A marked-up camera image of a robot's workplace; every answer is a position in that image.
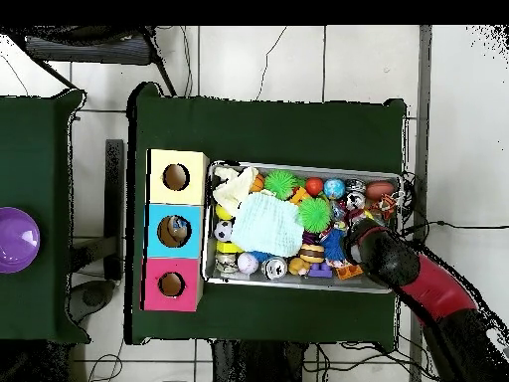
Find mint green cloth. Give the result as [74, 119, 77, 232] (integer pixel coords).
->
[230, 191, 306, 259]

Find crushed clear plastic bottle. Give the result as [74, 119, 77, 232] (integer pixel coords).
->
[166, 216, 191, 244]

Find silver mesh bin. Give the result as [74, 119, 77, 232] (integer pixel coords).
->
[201, 160, 403, 294]

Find wooden box with three holes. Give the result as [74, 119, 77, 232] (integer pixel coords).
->
[139, 148, 211, 312]

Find green spiky rubber ball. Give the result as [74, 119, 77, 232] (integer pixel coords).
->
[263, 169, 298, 201]
[297, 196, 333, 234]

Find white toy baseball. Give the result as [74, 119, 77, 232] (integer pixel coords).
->
[237, 252, 259, 276]

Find cream cloth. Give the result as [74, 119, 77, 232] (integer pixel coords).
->
[211, 165, 259, 218]

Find dark green tablecloth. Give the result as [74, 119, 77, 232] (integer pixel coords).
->
[125, 81, 408, 345]
[0, 89, 90, 345]

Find black and white soccer ball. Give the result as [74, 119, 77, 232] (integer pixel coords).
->
[213, 219, 234, 243]

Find black chair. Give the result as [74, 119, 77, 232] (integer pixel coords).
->
[7, 25, 178, 96]

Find purple bowl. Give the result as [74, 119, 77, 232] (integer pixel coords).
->
[0, 206, 42, 275]

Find black power cable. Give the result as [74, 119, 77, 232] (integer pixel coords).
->
[402, 219, 509, 237]

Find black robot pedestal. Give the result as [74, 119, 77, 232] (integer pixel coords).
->
[210, 339, 307, 382]

